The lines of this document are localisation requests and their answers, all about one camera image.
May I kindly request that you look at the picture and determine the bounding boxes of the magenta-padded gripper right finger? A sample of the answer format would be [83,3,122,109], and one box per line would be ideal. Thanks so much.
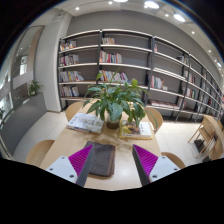
[132,144,182,187]

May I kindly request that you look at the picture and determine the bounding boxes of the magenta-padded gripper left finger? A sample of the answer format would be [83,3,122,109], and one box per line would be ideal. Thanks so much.
[44,143,95,188]

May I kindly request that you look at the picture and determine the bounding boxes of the zigzag striped brown towel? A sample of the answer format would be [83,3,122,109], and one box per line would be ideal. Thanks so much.
[82,140,117,178]

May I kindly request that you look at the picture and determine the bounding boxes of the round wooden chair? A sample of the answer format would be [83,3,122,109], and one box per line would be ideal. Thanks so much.
[160,151,187,170]
[64,100,86,123]
[25,139,56,168]
[144,106,164,134]

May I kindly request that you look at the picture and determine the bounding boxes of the yellow-green book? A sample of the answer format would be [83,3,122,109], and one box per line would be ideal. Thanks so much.
[118,119,154,140]

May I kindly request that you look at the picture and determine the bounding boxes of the large white book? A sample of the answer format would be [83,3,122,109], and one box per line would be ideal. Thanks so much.
[65,112,105,135]

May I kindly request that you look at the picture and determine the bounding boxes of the wooden slatted rack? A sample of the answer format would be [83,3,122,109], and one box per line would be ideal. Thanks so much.
[187,114,224,161]

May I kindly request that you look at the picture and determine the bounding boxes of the green potted plant, white vase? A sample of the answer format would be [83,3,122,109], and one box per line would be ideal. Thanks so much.
[82,69,158,130]

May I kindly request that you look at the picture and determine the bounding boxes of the small green ledge plant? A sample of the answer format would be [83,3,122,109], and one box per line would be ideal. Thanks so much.
[28,79,44,97]

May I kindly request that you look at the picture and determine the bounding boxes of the dark bookshelf unit with books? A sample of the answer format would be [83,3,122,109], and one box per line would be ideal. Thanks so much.
[57,28,224,123]

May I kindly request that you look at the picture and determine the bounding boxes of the round ceiling lights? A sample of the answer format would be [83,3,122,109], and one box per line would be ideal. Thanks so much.
[74,0,223,68]

